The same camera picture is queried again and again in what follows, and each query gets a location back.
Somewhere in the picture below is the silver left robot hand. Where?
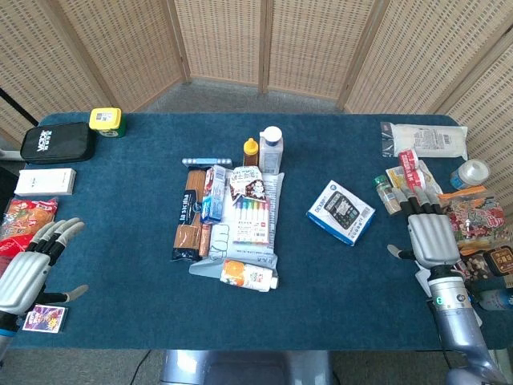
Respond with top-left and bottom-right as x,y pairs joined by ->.
0,217 -> 90,318

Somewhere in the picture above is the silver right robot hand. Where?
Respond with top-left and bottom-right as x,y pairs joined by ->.
386,186 -> 461,271

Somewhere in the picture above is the white blue calculator box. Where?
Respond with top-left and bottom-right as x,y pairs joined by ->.
306,179 -> 377,247

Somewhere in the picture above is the purple card pack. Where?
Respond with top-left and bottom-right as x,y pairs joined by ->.
21,304 -> 67,334

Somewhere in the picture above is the blue white toothpaste box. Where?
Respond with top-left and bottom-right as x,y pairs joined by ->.
200,164 -> 228,225

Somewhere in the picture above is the floral printed snack bag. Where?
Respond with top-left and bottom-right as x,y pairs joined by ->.
443,195 -> 507,250

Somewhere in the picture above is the orange snack packet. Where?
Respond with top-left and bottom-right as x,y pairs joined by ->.
437,184 -> 488,203

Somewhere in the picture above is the red orange snack bag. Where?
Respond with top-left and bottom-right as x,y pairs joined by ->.
0,197 -> 59,266

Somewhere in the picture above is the red white snack packet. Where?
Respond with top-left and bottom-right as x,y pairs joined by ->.
385,159 -> 444,198

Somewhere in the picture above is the dark brown nut package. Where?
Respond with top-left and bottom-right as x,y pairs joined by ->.
458,245 -> 513,282

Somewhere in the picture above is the spice jar with green lid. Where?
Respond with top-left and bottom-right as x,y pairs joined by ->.
373,174 -> 402,217

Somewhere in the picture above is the red white food package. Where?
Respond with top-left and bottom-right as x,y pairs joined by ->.
398,148 -> 426,194

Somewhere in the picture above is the clear jar with white lid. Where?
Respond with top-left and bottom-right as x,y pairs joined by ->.
449,159 -> 491,191

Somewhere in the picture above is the clear water bottle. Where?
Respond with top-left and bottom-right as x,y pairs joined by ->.
477,287 -> 513,312

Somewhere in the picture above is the white vacuum packed bag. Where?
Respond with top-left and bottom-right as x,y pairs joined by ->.
380,121 -> 470,162

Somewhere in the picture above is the blue felt table mat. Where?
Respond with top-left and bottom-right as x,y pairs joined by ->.
6,111 -> 513,352

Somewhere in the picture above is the black zip pouch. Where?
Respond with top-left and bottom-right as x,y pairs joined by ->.
19,121 -> 97,165

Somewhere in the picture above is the black pole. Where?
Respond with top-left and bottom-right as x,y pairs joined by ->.
0,87 -> 39,126

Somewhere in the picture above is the spaghetti pack with dark label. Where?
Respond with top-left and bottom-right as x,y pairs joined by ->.
172,168 -> 206,263

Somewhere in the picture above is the yellow lidded green jar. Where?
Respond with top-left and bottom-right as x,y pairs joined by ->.
88,107 -> 127,140

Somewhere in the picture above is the pastel highlighter pen set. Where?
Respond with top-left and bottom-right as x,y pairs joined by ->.
232,197 -> 273,246

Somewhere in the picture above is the clear bottle with blue cap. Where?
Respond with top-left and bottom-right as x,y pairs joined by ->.
257,125 -> 284,175

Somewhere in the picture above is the brown sausage stick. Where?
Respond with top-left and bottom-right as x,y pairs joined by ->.
198,223 -> 212,258

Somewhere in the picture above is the orange juice carton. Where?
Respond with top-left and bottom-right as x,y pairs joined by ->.
220,259 -> 279,294

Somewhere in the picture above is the coffee mix sachet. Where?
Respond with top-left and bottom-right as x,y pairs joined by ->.
228,165 -> 269,201

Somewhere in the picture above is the honey bottle with yellow cap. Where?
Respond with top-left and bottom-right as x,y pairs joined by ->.
242,137 -> 259,167

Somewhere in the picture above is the white blue plastic bag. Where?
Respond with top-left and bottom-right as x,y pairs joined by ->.
188,171 -> 286,278

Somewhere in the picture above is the blue toothbrush pack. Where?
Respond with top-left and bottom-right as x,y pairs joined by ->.
181,156 -> 234,167

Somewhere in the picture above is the woven bamboo folding screen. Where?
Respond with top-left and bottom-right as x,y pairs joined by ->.
0,0 -> 513,225

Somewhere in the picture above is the grey robot torso base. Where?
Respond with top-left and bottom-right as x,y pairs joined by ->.
159,349 -> 334,385

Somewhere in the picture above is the black floor cable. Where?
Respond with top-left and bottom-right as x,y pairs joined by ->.
130,350 -> 154,385

